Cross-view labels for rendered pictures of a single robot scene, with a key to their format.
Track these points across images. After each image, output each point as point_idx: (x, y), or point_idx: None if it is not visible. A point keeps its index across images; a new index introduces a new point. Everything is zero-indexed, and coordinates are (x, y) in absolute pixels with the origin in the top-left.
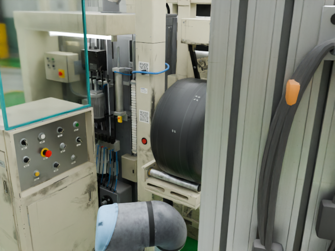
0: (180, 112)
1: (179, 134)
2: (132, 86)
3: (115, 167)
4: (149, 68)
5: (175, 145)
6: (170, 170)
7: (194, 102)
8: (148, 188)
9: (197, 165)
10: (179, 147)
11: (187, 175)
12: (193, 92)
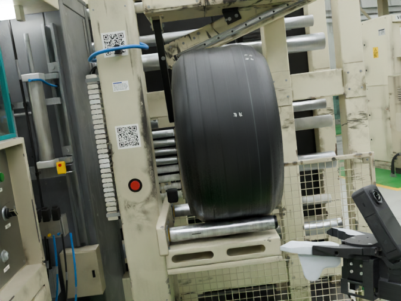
0: (237, 82)
1: (252, 116)
2: (91, 87)
3: (55, 278)
4: (127, 40)
5: (248, 138)
6: (230, 200)
7: (249, 62)
8: (177, 267)
9: (283, 168)
10: (256, 139)
11: (267, 196)
12: (234, 52)
